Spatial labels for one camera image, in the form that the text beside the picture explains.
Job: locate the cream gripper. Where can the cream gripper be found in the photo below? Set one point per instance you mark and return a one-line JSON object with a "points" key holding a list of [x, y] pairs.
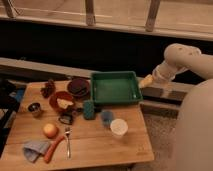
{"points": [[146, 81]]}

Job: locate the blue-grey towel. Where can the blue-grey towel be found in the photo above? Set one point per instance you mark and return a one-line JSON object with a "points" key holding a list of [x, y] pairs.
{"points": [[32, 150]]}

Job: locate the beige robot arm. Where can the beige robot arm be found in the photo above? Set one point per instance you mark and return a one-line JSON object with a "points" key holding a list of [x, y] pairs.
{"points": [[193, 141]]}

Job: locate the green plastic bin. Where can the green plastic bin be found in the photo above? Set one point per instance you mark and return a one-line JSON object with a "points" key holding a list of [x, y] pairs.
{"points": [[112, 88]]}

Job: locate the blue plastic cup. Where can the blue plastic cup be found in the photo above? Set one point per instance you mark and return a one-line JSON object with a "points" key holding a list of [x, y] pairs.
{"points": [[107, 117]]}

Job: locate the green sponge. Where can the green sponge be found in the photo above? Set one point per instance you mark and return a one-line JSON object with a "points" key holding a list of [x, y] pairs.
{"points": [[88, 110]]}

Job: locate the dark red plate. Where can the dark red plate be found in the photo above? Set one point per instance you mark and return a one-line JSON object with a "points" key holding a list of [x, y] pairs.
{"points": [[78, 87]]}

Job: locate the bread piece in bowl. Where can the bread piece in bowl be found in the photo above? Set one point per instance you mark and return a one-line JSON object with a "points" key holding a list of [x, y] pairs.
{"points": [[64, 103]]}

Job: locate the small dark toy object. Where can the small dark toy object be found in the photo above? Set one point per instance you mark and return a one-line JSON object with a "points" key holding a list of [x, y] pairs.
{"points": [[66, 118]]}

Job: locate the red bowl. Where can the red bowl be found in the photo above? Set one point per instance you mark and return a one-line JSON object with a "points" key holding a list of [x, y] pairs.
{"points": [[62, 95]]}

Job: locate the silver fork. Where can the silver fork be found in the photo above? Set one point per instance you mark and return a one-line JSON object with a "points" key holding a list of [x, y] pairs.
{"points": [[67, 134]]}

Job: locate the dark grape bunch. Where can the dark grape bunch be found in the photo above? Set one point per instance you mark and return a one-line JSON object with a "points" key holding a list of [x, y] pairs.
{"points": [[48, 89]]}

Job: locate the yellow-red apple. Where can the yellow-red apple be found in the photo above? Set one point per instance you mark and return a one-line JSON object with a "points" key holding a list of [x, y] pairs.
{"points": [[50, 130]]}

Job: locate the orange carrot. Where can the orange carrot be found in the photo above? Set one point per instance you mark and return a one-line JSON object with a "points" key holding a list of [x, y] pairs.
{"points": [[53, 146]]}

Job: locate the small metal cup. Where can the small metal cup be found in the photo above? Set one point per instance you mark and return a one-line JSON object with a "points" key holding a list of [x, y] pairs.
{"points": [[35, 109]]}

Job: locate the black chair at left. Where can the black chair at left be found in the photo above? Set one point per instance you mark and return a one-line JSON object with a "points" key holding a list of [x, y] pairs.
{"points": [[9, 103]]}

